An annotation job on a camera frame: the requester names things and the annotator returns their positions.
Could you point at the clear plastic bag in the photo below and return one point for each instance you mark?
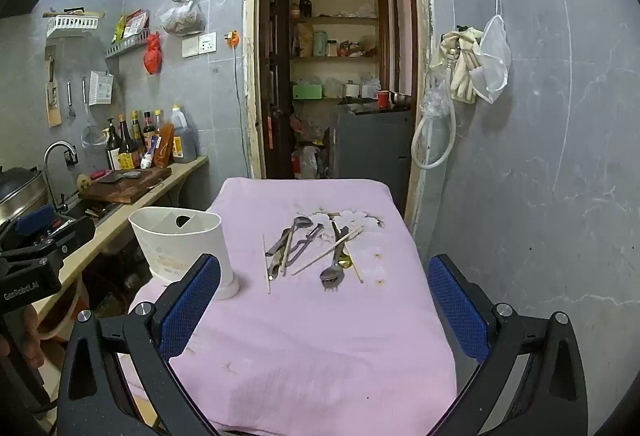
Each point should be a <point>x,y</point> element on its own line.
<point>436,98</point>

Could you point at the steel bowl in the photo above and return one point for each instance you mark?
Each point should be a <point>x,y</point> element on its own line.
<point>400,98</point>

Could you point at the white plastic utensil holder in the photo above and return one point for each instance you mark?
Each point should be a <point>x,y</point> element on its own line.
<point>175,241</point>

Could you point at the white basket shelf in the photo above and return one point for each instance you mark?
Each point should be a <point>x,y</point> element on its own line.
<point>75,23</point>

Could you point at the green box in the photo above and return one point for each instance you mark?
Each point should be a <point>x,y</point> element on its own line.
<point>307,92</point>

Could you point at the red cup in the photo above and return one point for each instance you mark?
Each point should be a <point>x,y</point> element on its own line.
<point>383,99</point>

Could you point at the grey wall shelf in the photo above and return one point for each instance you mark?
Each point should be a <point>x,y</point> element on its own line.
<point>127,44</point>

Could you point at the beige kitchen counter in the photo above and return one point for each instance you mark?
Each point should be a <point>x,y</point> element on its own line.
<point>170,183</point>

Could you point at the red label sauce bottle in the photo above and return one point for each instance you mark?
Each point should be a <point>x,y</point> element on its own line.
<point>148,128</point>

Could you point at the steel fork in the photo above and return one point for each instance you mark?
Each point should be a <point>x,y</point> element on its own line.
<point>331,273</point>

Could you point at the gold spoon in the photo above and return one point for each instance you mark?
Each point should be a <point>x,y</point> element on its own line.
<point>344,262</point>

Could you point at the seasoning packets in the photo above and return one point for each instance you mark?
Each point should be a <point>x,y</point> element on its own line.
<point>131,23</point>

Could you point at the yellow cap sauce bottle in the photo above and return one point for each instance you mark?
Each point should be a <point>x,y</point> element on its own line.
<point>137,135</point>

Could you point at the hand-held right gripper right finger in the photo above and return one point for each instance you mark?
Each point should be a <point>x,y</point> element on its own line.
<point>457,311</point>

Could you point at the white wall switch socket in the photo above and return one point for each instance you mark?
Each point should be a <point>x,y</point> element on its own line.
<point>200,44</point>

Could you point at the brown pump bottle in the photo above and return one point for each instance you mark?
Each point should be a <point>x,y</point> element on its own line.
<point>112,150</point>

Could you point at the yellow round scrubber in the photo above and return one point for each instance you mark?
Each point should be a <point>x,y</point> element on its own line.
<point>83,182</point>

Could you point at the wooden door frame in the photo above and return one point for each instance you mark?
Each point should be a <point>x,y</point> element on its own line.
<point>422,65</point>

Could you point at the hanging mesh skimmer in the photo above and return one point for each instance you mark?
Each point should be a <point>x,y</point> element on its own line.
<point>91,130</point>

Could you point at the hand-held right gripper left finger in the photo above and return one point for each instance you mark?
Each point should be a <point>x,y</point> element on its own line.
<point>192,306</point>

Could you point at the clear bag of dried goods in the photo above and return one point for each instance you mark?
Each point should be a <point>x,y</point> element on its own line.
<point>182,15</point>

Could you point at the white mesh bag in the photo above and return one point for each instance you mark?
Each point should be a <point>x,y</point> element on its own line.
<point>492,60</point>

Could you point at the cream rubber gloves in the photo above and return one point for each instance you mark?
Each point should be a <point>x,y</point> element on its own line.
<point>462,65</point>

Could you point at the large dark oil jug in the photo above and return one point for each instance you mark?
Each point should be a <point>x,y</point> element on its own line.
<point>184,140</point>

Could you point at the small clear neck bottle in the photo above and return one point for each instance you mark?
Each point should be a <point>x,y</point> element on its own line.
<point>158,120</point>

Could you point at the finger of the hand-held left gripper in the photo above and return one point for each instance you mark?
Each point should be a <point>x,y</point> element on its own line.
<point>35,220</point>

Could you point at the glass jar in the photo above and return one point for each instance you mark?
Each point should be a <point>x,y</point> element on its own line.
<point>332,48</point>

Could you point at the steel pot with lid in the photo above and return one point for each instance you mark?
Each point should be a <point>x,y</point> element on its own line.
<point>20,196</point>

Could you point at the wooden shelf unit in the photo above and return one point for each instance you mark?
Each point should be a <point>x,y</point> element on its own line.
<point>335,40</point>

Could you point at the pink cloth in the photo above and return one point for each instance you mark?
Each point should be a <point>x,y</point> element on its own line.
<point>310,346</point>

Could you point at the steel faucet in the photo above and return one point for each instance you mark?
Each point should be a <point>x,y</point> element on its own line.
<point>50,160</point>

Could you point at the grey cabinet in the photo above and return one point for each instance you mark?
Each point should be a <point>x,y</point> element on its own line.
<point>370,145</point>

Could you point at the steel peeler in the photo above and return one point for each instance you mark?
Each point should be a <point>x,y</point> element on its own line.
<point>300,248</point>

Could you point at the red plastic bag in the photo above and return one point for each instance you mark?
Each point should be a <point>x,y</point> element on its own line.
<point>153,55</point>

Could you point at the white blue packet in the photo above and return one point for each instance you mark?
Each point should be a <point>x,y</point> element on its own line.
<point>148,155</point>

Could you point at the person's left hand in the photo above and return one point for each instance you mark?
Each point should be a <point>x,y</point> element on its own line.
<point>32,336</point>

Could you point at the white paper box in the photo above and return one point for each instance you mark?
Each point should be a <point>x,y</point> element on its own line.
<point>101,88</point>

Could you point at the steel cleaver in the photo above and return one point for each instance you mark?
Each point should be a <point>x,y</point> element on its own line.
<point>117,177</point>

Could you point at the pink soap dish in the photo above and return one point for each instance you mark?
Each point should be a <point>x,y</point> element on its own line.
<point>98,173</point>

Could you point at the grey sharpening stone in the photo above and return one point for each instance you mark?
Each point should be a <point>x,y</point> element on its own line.
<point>131,175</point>

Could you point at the wooden cutting board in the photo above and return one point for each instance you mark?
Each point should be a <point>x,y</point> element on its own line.
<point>130,188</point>

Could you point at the hanging steel spatula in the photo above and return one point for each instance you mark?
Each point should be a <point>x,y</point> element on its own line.
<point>70,100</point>

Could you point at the dark soy sauce bottle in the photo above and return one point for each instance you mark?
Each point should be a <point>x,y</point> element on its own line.
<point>126,145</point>

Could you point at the wooden chopstick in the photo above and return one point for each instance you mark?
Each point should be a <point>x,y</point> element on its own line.
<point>286,253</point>
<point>325,252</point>
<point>354,263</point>

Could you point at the orange plug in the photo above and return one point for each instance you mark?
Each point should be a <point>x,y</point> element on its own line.
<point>232,38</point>

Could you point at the orange seasoning packet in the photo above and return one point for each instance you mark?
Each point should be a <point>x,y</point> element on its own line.
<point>164,148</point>

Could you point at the green canister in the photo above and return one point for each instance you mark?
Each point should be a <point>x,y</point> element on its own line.
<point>319,44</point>

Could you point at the steel spoon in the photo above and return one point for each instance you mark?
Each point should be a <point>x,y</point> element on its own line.
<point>300,222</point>

